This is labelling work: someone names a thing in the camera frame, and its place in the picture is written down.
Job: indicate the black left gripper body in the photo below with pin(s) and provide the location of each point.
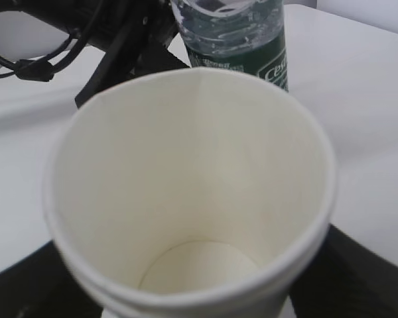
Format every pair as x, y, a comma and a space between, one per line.
102, 24

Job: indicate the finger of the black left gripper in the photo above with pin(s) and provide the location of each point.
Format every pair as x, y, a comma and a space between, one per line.
155, 58
119, 59

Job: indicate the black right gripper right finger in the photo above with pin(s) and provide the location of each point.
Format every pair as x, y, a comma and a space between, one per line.
346, 280

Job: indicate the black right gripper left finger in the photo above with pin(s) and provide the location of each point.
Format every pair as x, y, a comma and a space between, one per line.
40, 286

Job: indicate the clear green-label water bottle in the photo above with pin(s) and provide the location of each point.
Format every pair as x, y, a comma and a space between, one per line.
243, 36

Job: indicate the white paper cup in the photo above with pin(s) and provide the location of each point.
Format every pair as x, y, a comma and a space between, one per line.
191, 193

